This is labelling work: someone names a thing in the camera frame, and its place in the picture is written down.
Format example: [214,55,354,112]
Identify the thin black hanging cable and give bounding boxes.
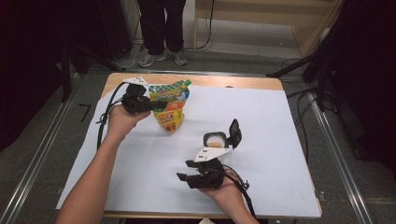
[183,0,217,50]

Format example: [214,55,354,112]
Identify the person's left hand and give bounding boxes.
[106,104,152,143]

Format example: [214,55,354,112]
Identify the white floor cable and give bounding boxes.
[113,45,141,69]

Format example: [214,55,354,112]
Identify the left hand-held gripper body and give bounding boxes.
[120,77,154,115]

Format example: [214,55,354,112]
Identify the white paper sheet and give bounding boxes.
[55,83,322,218]

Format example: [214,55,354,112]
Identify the light wooden frame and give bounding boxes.
[192,0,345,59]

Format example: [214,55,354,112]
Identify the wooden table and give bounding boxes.
[101,72,323,218]

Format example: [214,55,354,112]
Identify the black tripod stand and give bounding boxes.
[265,27,334,113]
[59,43,120,104]

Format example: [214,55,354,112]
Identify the yellow refill pouch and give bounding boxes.
[148,78,192,134]

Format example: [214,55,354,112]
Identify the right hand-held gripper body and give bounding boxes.
[186,147,232,189]

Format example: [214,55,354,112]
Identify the black cabinet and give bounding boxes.
[96,0,134,62]

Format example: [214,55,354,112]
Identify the black floor cables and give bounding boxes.
[280,57,321,164]

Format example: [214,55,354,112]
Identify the dark curtain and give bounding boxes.
[0,0,104,153]
[320,0,396,175]

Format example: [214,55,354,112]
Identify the metal floor rail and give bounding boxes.
[306,90,375,224]
[0,73,87,224]

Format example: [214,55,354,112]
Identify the person's right hand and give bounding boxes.
[199,175,248,209]

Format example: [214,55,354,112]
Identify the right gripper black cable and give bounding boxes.
[214,163,258,218]

